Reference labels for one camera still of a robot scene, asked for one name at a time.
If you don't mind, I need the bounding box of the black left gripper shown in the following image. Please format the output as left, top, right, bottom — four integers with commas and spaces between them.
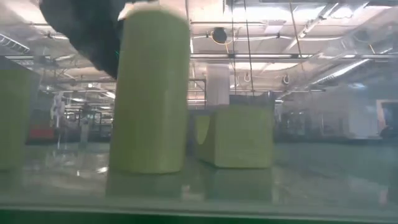
39, 0, 127, 80

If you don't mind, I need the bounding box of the yellow cylinder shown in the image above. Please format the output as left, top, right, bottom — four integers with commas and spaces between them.
107, 2, 191, 174

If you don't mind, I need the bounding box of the small yellow cube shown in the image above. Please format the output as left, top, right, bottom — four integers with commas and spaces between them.
0, 68, 32, 170

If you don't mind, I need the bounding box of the clear plastic bin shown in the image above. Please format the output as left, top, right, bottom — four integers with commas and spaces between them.
0, 0, 398, 224

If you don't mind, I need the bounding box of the red crate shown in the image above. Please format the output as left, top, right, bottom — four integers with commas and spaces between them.
29, 128, 55, 140

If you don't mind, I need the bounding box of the white square pillar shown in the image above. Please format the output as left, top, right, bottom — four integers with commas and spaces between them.
206, 63, 231, 106

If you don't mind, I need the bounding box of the long ceiling light fixture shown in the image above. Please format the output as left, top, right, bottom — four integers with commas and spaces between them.
189, 53, 398, 60

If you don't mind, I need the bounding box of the green table mat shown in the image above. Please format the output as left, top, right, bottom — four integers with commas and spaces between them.
0, 211, 398, 224

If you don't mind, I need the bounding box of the black ceiling cable reel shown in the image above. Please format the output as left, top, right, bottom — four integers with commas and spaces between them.
211, 27, 228, 44

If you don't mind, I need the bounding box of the yellow hanging cable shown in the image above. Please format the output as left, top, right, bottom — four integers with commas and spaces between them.
288, 0, 307, 75

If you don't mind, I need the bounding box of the silver ventilation duct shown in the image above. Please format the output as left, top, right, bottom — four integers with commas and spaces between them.
306, 37, 398, 91

